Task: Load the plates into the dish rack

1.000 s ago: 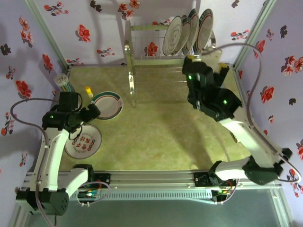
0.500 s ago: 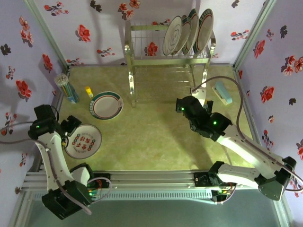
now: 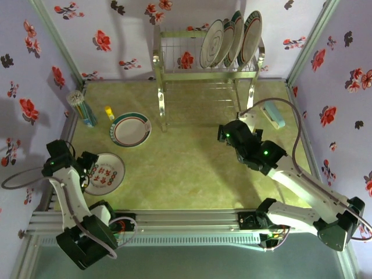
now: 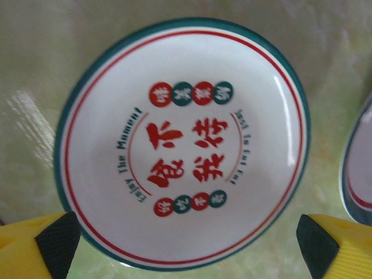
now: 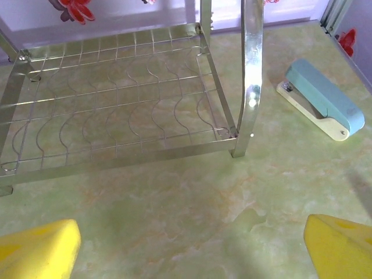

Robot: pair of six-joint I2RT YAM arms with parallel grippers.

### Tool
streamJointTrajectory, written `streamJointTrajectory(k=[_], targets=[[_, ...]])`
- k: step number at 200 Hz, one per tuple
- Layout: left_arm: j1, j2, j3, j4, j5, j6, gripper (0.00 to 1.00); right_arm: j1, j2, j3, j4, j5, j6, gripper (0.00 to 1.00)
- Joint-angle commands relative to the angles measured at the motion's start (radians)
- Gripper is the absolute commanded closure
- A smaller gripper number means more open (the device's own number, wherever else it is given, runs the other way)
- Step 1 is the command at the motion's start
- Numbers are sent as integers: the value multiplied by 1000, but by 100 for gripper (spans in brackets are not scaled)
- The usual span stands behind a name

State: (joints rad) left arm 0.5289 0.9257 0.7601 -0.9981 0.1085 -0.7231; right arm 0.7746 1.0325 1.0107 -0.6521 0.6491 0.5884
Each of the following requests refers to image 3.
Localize small green circuit board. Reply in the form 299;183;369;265
260;231;284;241

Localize aluminium side rail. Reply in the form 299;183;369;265
46;84;88;212
286;80;331;209

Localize steel wire dish rack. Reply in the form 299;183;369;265
152;27;266;133

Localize small green red rimmed plate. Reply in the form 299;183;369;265
222;20;236;68

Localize grey slotted cable duct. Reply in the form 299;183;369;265
39;234;261;246

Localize white plate red characters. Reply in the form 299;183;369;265
84;153;126;196

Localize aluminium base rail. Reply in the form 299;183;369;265
27;209;348;233

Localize grey right arm cable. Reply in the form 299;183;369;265
238;98;372;242

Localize thin grey board cable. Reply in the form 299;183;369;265
262;226;292;252
115;217;139;248

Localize aluminium frame post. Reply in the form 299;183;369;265
28;0;87;87
10;232;41;279
334;246;364;279
286;0;341;85

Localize clear cup of coloured straws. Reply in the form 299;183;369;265
66;90;98;128

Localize white plate green cloud motif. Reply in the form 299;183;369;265
199;19;225;69

